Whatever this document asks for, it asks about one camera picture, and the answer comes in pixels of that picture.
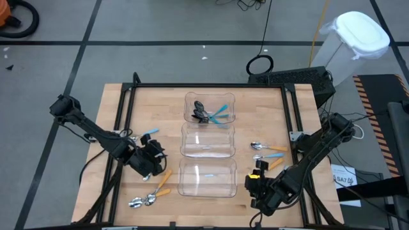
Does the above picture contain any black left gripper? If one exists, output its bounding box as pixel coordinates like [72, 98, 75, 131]
[126, 133, 168, 178]

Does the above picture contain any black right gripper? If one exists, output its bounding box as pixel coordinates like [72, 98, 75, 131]
[244, 159, 284, 217]

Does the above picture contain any clear plastic bin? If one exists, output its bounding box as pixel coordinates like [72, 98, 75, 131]
[177, 157, 238, 198]
[180, 123, 236, 160]
[183, 91, 236, 128]

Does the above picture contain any white paper sign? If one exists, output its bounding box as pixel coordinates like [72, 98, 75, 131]
[330, 164, 362, 208]

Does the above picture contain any dark grey equipment stand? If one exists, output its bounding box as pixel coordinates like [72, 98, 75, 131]
[335, 101, 409, 230]

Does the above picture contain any black hazard-striped floor mat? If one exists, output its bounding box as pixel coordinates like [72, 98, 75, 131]
[353, 73, 409, 178]

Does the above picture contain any white lidded trash bin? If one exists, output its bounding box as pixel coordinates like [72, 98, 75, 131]
[310, 11, 391, 87]

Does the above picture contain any orange vacuum cleaner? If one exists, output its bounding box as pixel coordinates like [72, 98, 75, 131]
[0, 0, 22, 29]

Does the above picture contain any black aluminium table frame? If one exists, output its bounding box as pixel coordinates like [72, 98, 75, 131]
[72, 72, 344, 230]

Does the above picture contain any black cable with coil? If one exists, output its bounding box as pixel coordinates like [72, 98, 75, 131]
[245, 0, 275, 77]

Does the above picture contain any black vacuum hose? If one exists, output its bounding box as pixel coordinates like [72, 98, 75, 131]
[0, 0, 40, 39]

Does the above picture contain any yellow hanging cable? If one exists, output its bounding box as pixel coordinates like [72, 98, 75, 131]
[308, 0, 331, 68]

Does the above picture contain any black cable bundle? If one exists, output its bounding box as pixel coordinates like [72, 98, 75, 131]
[215, 0, 268, 12]

